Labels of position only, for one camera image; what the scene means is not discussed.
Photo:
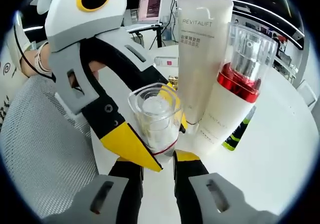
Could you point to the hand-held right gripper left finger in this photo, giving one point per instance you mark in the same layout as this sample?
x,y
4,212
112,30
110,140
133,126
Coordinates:
x,y
130,196

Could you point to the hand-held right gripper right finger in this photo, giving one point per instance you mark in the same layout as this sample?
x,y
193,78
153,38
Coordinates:
x,y
187,184

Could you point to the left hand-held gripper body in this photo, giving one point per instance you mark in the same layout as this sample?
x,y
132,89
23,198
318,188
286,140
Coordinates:
x,y
82,22

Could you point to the small skincare pump bottle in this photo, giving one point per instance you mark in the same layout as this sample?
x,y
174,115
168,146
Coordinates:
x,y
155,119
165,61

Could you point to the green black skincare sachet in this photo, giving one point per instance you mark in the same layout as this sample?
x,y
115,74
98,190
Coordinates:
x,y
237,134

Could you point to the gold foil skincare sachet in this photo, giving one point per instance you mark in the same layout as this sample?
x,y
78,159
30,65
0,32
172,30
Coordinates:
x,y
173,80

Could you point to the large red-collared skincare bottle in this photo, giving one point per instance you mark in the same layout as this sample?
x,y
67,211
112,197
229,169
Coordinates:
x,y
225,114

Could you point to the white skincare tube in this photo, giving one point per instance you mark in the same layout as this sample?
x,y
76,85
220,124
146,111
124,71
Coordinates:
x,y
200,71

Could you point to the person's left hand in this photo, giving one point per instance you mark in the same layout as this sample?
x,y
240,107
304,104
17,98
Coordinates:
x,y
97,69

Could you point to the white standing desk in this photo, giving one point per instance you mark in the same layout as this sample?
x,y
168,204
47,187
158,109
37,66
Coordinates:
x,y
142,27

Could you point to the open laptop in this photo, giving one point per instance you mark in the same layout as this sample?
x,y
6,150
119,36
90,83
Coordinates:
x,y
151,7

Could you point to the white printed shirt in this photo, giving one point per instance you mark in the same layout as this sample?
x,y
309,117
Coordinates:
x,y
13,84

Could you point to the grey mesh chair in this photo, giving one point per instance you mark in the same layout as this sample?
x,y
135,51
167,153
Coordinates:
x,y
45,146

